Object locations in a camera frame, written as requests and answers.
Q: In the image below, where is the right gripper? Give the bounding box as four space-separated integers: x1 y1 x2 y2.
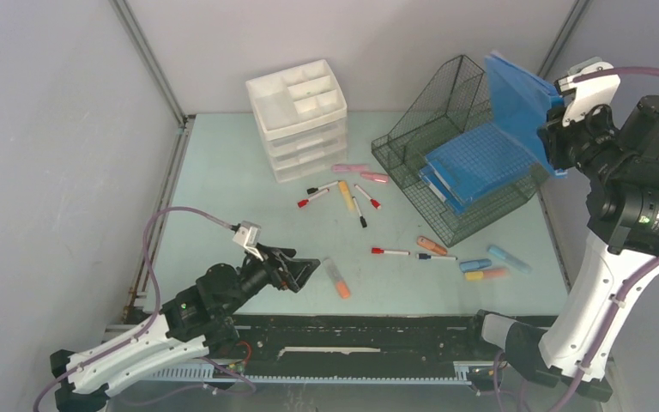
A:
538 92 627 181

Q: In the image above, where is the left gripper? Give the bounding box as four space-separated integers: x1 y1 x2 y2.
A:
222 243 320 316

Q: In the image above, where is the white plastic drawer organizer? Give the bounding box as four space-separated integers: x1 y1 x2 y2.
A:
245 59 348 183

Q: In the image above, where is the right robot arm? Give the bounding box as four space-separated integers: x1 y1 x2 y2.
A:
464 95 659 403

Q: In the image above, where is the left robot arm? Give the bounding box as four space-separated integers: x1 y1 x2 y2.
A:
50 245 321 411

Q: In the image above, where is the clear orange highlighter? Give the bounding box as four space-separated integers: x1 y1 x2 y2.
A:
322 257 351 300

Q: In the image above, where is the red cap marker left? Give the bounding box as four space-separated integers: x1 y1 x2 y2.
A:
297 188 330 209

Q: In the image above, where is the red cap marker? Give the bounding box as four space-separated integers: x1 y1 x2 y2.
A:
354 184 382 210
371 247 410 256
297 188 330 209

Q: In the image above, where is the red cap marker bottom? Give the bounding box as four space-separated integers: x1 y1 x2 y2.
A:
371 247 410 256

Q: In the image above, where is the black cap marker lower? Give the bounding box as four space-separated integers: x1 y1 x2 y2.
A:
351 197 368 228

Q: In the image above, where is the black cap marker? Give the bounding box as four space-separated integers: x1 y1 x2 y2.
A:
351 197 368 228
306 180 339 195

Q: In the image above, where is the black cap marker upper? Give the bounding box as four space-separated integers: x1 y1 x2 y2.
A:
306 180 339 195

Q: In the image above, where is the red cap marker right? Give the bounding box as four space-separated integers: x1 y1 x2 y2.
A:
354 184 382 210

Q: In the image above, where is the pink highlighter left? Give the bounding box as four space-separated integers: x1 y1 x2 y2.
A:
331 164 369 173

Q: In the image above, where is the pink highlighter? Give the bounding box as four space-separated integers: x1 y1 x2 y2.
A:
331 164 369 173
360 172 390 184

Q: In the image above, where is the pink highlighter right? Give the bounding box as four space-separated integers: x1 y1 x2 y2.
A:
360 172 390 184

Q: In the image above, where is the orange highlighter by basket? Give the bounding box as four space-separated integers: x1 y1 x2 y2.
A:
416 236 448 256

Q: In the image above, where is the light blue highlighter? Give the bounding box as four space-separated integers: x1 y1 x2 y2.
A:
487 245 533 275

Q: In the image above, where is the yellow orange highlighter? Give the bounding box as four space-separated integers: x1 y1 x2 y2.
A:
464 268 508 282

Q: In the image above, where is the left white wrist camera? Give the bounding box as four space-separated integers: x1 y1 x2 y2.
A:
232 221 264 261

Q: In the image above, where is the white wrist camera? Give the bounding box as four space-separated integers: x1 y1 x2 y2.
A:
232 221 264 261
553 57 620 127

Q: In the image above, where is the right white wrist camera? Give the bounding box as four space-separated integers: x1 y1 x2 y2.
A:
553 57 620 127

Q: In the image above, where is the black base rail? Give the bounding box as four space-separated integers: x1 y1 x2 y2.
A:
209 314 498 381

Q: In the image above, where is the green wire mesh organizer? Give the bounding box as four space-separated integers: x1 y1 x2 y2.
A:
372 54 562 246

